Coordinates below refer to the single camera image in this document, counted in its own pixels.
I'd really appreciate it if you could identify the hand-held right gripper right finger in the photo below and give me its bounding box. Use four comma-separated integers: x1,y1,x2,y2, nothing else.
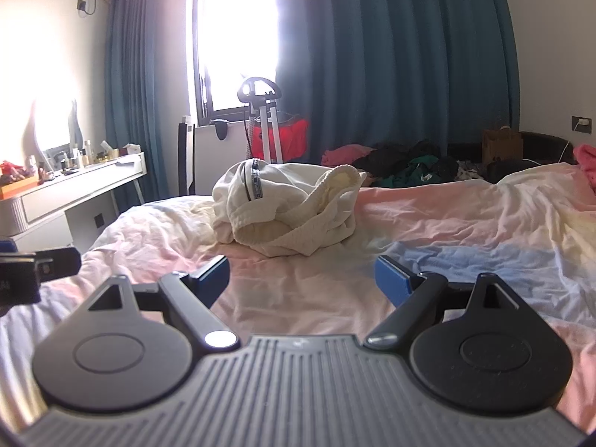
364,255,519,351

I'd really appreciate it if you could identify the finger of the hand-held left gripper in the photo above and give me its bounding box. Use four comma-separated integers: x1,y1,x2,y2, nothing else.
34,247,83,286

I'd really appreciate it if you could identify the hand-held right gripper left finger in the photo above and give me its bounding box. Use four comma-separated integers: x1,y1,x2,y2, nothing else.
86,255,241,351

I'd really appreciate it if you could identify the cream white garment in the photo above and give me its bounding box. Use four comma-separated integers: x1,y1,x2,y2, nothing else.
212,158,368,258

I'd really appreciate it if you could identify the pile of dark clothes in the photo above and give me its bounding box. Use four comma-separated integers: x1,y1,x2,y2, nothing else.
356,139,485,187

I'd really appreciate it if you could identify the white vanity desk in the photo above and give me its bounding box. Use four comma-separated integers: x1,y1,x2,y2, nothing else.
0,151,146,254

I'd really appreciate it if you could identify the pastel bed sheet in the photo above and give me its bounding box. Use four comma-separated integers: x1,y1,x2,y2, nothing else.
0,162,596,429

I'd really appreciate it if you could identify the orange tray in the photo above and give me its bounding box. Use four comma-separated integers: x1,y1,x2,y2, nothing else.
0,174,39,201

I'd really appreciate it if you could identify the group of cosmetic bottles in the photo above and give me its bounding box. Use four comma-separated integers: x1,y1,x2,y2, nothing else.
25,139,123,173

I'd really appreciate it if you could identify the green cloth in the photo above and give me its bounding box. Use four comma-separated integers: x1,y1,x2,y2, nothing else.
391,155,441,183

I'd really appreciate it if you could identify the white panel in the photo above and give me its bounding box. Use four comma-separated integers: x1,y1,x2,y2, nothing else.
192,123,256,196

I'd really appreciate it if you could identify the red cloth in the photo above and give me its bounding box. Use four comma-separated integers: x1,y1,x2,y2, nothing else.
251,118,310,165

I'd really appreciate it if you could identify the brown paper bag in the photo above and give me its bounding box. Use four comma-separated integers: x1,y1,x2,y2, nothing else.
482,128,524,168

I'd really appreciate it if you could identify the blue curtain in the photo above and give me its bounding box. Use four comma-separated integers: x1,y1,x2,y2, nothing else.
103,0,206,208
272,0,521,166

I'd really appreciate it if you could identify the dark headboard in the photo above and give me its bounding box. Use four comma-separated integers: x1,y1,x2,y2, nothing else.
447,131,580,184

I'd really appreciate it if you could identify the bright pink cloth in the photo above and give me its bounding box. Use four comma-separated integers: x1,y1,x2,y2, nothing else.
573,143,596,178

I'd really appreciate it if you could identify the dark framed window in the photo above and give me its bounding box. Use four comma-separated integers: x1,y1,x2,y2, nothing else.
192,0,285,126

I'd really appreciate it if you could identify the wavy frame mirror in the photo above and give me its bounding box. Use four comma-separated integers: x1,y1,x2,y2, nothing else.
28,98,85,161

